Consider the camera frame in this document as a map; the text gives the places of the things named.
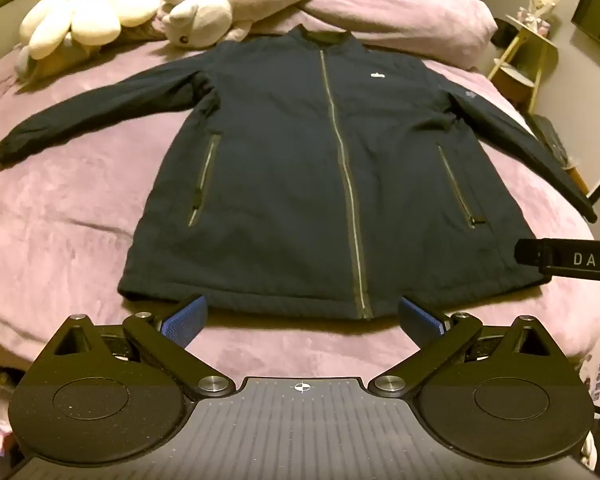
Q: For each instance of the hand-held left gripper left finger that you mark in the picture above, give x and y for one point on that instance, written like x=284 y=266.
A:
x=186 y=317

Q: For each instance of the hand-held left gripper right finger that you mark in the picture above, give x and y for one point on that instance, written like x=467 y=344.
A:
x=421 y=321

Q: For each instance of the navy zip jacket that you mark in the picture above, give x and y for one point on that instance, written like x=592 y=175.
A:
x=290 y=170

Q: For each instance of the dark bag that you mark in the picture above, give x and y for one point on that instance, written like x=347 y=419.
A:
x=550 y=140

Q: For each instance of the purple fleece blanket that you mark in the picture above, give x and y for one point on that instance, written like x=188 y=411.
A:
x=70 y=220

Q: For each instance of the yellow side stool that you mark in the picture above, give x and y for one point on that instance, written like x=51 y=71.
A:
x=527 y=45

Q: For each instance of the wrapped flower bouquet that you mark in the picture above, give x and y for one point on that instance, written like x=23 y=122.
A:
x=540 y=5

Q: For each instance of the pink pillow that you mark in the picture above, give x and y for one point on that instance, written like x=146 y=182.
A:
x=410 y=15

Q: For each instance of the white flower plush toy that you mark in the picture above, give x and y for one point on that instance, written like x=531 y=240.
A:
x=80 y=10

